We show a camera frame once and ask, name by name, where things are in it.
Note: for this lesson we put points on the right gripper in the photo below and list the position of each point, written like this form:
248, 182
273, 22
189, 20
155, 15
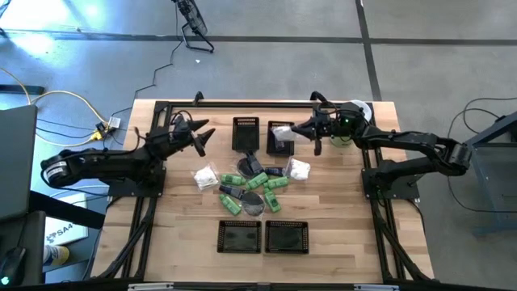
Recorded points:
325, 127

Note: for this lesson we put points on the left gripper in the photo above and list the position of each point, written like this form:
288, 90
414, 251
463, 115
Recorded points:
183, 131

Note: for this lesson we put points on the clear bag of cotton balls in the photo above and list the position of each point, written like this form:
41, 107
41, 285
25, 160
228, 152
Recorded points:
205, 178
299, 169
282, 133

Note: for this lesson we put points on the dark blue travel tube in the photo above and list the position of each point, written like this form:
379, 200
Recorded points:
254, 163
274, 171
231, 191
279, 145

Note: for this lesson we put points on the small green bottle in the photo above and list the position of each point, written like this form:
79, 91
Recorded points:
273, 202
231, 205
256, 181
233, 179
278, 182

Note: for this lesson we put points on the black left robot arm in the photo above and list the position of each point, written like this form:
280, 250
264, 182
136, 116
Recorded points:
101, 165

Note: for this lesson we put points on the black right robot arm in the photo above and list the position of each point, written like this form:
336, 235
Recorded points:
404, 139

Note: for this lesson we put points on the black slotted plastic basket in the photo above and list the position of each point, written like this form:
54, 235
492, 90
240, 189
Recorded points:
245, 137
286, 238
239, 238
288, 147

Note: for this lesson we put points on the green wipes canister white lid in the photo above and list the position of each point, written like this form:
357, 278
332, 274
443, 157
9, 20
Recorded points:
363, 109

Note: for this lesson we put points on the white power adapter box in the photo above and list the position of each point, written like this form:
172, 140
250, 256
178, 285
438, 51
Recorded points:
114, 122

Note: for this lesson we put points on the yellow power plug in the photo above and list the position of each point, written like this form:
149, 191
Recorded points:
97, 135

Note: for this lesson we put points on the black floor fan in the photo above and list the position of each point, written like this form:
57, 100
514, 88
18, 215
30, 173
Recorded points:
194, 18

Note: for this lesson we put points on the black desk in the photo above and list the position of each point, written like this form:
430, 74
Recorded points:
64, 210

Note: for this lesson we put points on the white cardboard box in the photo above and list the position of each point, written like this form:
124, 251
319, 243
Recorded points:
64, 230

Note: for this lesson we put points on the blue-grey metal table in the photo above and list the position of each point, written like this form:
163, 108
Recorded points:
484, 132

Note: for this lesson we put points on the black floor bar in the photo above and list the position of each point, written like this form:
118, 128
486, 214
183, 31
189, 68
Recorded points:
20, 89

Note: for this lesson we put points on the dark grey monitor panel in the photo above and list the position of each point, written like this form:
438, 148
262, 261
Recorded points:
16, 161

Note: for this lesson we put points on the yellow and white can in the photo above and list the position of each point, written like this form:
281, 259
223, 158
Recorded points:
58, 255

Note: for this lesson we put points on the black computer mouse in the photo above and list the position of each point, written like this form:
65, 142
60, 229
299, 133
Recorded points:
12, 264

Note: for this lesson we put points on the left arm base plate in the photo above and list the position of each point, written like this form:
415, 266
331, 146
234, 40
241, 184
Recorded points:
121, 191

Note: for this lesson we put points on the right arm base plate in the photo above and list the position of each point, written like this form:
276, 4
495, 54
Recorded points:
408, 193

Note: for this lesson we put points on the silver bracket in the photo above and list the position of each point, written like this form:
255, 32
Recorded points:
375, 288
149, 287

